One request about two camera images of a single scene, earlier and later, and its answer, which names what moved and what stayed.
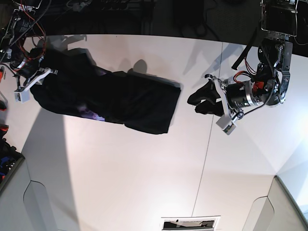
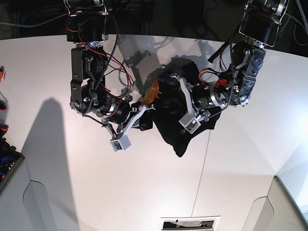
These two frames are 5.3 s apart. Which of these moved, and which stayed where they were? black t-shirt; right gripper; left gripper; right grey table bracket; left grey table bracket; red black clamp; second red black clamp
Moved: right gripper; left gripper; black t-shirt
Stayed: left grey table bracket; right grey table bracket; second red black clamp; red black clamp
